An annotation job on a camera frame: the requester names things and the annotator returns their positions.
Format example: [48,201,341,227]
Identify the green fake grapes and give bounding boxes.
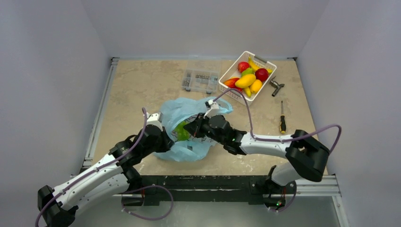
[173,121,190,141]

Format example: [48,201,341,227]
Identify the light blue plastic bag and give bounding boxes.
[153,96,216,162]

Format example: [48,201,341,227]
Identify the dark red fake apple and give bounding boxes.
[254,68,270,82]

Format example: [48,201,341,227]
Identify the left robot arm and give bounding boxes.
[35,124,174,227]

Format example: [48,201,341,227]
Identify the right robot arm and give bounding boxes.
[183,114,330,192]

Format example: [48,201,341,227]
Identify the red fake strawberry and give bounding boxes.
[234,87,243,93]

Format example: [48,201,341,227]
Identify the red orange fake mango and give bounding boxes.
[223,77,240,88]

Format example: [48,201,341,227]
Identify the small yellow fake banana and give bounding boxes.
[243,87,252,97]

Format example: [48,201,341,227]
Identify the large yellow fake mango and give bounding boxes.
[235,74,256,88]

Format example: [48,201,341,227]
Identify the small yellow fake mango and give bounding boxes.
[249,79,263,94]

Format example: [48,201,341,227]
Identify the green fake mango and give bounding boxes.
[241,68,254,77]

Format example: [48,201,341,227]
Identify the clear plastic screw box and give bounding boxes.
[181,69,219,94]

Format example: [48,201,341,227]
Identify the white plastic basket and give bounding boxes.
[218,51,277,105]

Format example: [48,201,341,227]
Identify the black yellow screwdriver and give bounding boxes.
[279,101,287,134]

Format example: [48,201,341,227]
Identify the grey metal tool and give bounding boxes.
[270,76,285,97]

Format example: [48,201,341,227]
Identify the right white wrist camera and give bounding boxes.
[203,99,219,119]

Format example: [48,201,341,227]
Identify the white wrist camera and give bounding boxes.
[146,112,163,131]
[203,99,219,119]

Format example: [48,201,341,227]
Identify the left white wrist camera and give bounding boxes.
[146,112,163,131]

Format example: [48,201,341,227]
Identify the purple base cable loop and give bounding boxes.
[121,184,174,221]

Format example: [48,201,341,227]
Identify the black metal base rail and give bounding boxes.
[119,175,296,208]

